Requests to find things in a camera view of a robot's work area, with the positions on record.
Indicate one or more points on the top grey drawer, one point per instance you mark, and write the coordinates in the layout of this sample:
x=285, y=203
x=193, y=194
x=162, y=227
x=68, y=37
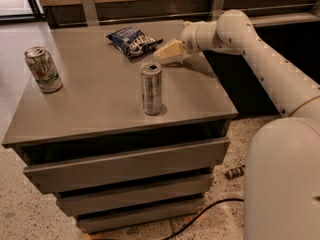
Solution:
x=109, y=169

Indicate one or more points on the blue chip bag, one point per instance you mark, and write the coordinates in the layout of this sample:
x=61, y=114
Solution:
x=132, y=42

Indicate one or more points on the left metal bracket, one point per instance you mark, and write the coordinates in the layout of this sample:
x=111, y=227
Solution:
x=90, y=12

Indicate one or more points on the bottom grey drawer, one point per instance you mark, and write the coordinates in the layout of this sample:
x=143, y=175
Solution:
x=115, y=220

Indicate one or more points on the grey drawer cabinet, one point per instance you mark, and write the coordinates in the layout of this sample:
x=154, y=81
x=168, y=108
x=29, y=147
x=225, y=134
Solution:
x=98, y=111

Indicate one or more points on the grey drawer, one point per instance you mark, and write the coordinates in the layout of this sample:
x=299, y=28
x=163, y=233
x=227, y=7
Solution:
x=109, y=169
x=135, y=195
x=115, y=220

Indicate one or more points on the wooden wall shelf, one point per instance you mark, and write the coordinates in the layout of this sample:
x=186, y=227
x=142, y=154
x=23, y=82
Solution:
x=65, y=13

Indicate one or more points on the white green soda can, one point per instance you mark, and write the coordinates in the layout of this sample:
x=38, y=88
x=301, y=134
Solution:
x=43, y=69

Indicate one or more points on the middle grey drawer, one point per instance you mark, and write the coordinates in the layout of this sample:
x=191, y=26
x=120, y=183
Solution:
x=135, y=195

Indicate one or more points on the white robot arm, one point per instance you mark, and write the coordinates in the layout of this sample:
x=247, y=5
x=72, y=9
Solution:
x=282, y=168

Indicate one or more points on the silver redbull can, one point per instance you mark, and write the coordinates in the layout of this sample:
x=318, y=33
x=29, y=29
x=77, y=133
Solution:
x=151, y=86

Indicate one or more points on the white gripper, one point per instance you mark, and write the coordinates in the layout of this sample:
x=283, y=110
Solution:
x=189, y=37

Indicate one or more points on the white power strip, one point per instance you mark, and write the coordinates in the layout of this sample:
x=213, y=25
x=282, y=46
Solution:
x=235, y=172

